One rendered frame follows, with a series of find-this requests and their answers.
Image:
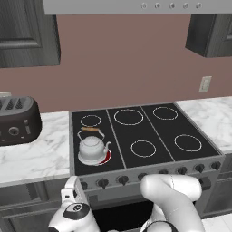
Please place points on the grey stove with black hob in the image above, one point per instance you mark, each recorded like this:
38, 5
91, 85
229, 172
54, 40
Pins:
145, 130

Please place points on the white wall socket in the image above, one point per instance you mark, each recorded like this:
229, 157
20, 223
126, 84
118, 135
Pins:
4, 94
205, 84

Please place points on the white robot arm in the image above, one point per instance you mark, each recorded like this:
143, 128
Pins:
178, 205

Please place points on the dark grey base cupboards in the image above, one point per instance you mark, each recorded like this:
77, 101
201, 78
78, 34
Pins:
222, 193
27, 205

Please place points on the black stove knob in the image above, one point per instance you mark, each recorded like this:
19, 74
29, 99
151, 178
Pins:
84, 185
163, 172
102, 182
181, 170
142, 176
199, 168
215, 165
123, 180

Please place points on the dark grey wall cupboard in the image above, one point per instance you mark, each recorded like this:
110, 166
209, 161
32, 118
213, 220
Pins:
211, 34
27, 33

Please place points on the grey range hood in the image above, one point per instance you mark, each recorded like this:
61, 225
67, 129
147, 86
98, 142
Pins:
120, 6

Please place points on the dark brown toaster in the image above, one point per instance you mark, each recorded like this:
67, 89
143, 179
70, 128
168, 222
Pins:
18, 120

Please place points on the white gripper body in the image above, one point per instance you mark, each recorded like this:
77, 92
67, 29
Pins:
79, 190

